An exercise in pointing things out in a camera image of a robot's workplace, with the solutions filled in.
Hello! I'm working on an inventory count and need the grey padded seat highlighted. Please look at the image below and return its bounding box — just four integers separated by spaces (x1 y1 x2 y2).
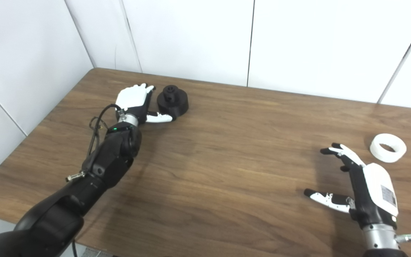
81 246 115 257

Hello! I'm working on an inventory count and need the thin wire with yellow plug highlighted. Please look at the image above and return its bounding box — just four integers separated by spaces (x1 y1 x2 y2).
89 117 109 143

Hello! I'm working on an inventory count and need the white ring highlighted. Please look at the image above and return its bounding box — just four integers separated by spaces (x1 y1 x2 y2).
370 133 407 163

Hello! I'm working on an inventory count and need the white and black left hand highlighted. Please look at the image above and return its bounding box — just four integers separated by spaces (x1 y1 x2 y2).
115 83 177 125

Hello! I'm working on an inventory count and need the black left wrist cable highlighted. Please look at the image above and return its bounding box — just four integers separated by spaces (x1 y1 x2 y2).
66 104 126 182

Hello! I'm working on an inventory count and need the white and black right hand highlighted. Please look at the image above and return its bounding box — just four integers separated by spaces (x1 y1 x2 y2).
304 143 399 229

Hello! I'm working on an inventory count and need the round black part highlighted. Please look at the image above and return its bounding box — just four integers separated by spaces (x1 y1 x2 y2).
157 85 189 118

